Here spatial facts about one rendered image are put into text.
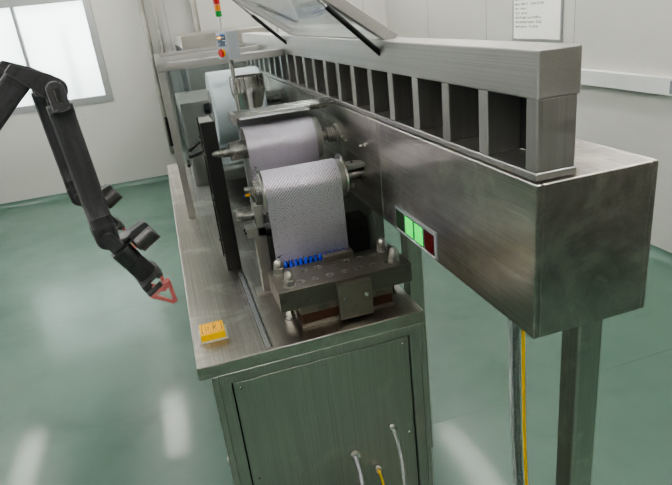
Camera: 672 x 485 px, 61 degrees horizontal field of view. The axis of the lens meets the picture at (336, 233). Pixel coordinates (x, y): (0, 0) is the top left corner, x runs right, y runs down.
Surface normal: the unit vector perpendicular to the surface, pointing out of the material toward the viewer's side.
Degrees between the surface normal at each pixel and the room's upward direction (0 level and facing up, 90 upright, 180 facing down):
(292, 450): 90
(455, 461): 0
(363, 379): 90
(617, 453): 0
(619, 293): 90
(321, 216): 90
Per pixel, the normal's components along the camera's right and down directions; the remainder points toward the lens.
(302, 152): 0.30, 0.35
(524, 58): -0.95, 0.21
